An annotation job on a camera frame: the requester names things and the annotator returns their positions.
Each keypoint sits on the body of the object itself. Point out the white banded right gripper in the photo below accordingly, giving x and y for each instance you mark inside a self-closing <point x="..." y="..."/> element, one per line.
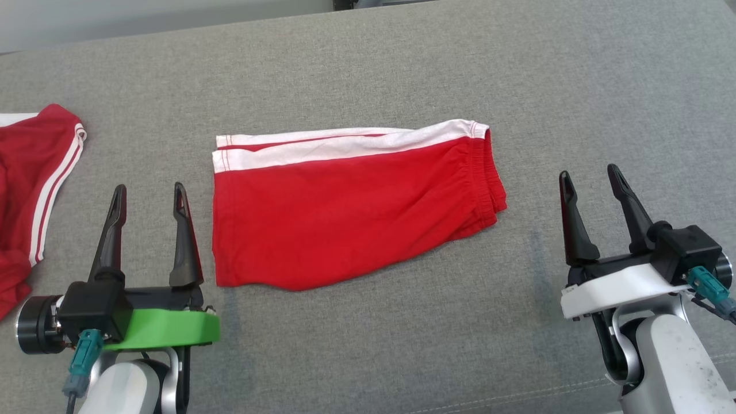
<point x="615" y="284"/>

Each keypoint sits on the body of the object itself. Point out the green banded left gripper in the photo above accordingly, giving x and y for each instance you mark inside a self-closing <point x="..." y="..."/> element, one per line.
<point x="172" y="328"/>

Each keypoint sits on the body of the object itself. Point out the red shorts with white band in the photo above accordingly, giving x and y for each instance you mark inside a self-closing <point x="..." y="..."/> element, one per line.
<point x="345" y="218"/>

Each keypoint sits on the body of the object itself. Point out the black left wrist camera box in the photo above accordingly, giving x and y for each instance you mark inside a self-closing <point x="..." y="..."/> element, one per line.
<point x="92" y="307"/>

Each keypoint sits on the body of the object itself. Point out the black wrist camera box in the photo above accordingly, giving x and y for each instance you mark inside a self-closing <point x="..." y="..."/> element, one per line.
<point x="687" y="250"/>
<point x="92" y="307"/>

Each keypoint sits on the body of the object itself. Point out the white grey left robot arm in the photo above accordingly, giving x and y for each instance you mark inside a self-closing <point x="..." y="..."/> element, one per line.
<point x="123" y="388"/>

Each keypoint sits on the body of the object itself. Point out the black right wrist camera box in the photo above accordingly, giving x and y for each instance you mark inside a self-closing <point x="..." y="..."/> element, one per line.
<point x="687" y="250"/>

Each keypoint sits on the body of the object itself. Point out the red basketball jersey white trim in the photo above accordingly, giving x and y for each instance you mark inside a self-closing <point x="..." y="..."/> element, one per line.
<point x="23" y="190"/>

